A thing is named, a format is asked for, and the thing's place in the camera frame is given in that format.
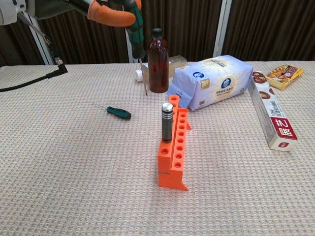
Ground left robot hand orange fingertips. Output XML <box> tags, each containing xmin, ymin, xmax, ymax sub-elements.
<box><xmin>26</xmin><ymin>0</ymin><xmax>143</xmax><ymax>28</ymax></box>

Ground green black ribbed-handle screwdriver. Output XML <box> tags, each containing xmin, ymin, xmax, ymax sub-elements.
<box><xmin>124</xmin><ymin>0</ymin><xmax>149</xmax><ymax>95</ymax></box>

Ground green black slim screwdriver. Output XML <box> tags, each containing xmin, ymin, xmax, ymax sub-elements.
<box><xmin>91</xmin><ymin>102</ymin><xmax>132</xmax><ymax>120</ymax></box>

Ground black metal precision screwdriver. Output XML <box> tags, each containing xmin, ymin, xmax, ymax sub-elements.
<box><xmin>160</xmin><ymin>103</ymin><xmax>176</xmax><ymax>144</ymax></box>

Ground orange tool holder rack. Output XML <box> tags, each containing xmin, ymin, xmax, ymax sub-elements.
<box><xmin>157</xmin><ymin>95</ymin><xmax>190</xmax><ymax>192</ymax></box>

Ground clear bottle with white cap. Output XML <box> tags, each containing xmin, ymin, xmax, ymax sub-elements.
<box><xmin>134</xmin><ymin>55</ymin><xmax>189</xmax><ymax>83</ymax></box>

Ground dark brown tea bottle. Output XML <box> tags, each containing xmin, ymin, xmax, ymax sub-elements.
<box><xmin>147</xmin><ymin>28</ymin><xmax>170</xmax><ymax>94</ymax></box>

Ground blue white tissue pack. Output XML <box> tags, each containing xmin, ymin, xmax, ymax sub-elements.
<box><xmin>166</xmin><ymin>54</ymin><xmax>254</xmax><ymax>111</ymax></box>

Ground beige woven tablecloth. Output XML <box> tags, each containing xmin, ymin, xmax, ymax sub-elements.
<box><xmin>0</xmin><ymin>60</ymin><xmax>315</xmax><ymax>236</ymax></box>

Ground yellow snack box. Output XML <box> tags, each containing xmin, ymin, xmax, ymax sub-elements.
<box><xmin>265</xmin><ymin>64</ymin><xmax>305</xmax><ymax>91</ymax></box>

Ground long white red box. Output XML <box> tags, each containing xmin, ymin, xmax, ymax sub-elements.
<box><xmin>248</xmin><ymin>71</ymin><xmax>299</xmax><ymax>151</ymax></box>

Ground grey metal partition post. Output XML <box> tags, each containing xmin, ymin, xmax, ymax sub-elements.
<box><xmin>212</xmin><ymin>0</ymin><xmax>235</xmax><ymax>59</ymax></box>
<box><xmin>29</xmin><ymin>16</ymin><xmax>55</xmax><ymax>65</ymax></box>
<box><xmin>122</xmin><ymin>24</ymin><xmax>139</xmax><ymax>63</ymax></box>

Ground black cable with angled plug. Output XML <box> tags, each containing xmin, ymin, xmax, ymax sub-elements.
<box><xmin>0</xmin><ymin>12</ymin><xmax>68</xmax><ymax>93</ymax></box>

